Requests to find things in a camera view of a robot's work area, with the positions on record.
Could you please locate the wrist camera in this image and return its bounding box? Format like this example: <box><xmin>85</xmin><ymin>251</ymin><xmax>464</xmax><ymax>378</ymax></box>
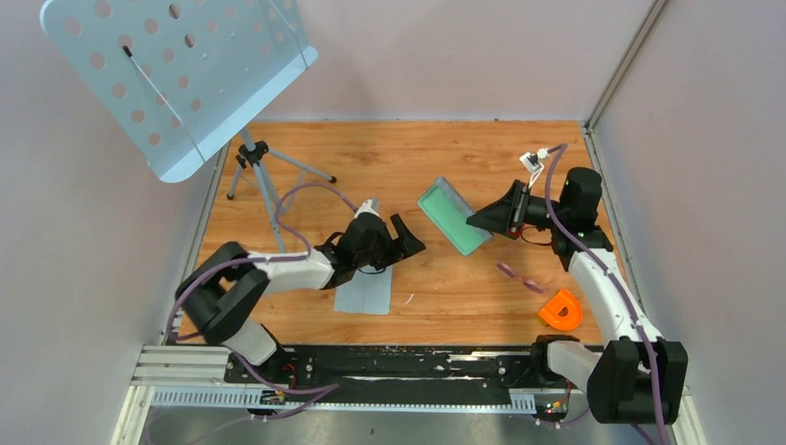
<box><xmin>354</xmin><ymin>197</ymin><xmax>380</xmax><ymax>219</ymax></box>
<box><xmin>519</xmin><ymin>147</ymin><xmax>551</xmax><ymax>188</ymax></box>

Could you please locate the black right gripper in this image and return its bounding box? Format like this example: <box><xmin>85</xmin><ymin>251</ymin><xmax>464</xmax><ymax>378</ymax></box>
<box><xmin>467</xmin><ymin>180</ymin><xmax>568</xmax><ymax>236</ymax></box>

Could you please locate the orange tape dispenser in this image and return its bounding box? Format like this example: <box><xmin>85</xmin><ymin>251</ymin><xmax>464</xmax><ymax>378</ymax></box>
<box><xmin>537</xmin><ymin>289</ymin><xmax>583</xmax><ymax>332</ymax></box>

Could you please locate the grey glasses case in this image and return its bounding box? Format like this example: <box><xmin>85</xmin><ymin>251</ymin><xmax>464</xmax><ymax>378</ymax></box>
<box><xmin>417</xmin><ymin>176</ymin><xmax>493</xmax><ymax>256</ymax></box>

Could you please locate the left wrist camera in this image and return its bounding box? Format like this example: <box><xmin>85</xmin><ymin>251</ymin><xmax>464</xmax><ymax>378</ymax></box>
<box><xmin>354</xmin><ymin>197</ymin><xmax>380</xmax><ymax>219</ymax></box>

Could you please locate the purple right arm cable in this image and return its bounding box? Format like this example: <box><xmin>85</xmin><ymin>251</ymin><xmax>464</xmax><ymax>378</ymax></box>
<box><xmin>539</xmin><ymin>143</ymin><xmax>674</xmax><ymax>445</ymax></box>

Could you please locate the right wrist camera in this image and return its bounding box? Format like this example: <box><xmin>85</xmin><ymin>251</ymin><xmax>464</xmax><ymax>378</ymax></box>
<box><xmin>519</xmin><ymin>147</ymin><xmax>551</xmax><ymax>188</ymax></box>

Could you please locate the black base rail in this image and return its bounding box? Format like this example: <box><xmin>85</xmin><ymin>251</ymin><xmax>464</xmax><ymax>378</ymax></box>
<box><xmin>224</xmin><ymin>345</ymin><xmax>571</xmax><ymax>406</ymax></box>

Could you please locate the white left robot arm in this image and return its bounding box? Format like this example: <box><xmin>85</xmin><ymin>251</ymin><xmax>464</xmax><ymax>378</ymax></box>
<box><xmin>174</xmin><ymin>210</ymin><xmax>426</xmax><ymax>383</ymax></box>

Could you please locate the blue music stand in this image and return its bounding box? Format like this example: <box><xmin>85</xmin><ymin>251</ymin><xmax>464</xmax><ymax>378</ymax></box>
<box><xmin>40</xmin><ymin>0</ymin><xmax>318</xmax><ymax>216</ymax></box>

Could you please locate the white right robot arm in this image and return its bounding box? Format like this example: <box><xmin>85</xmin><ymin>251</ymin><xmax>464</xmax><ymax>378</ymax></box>
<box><xmin>466</xmin><ymin>167</ymin><xmax>689</xmax><ymax>426</ymax></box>

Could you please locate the light blue cleaning cloth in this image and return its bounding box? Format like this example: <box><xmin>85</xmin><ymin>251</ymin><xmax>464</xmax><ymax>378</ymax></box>
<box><xmin>334</xmin><ymin>266</ymin><xmax>393</xmax><ymax>315</ymax></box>

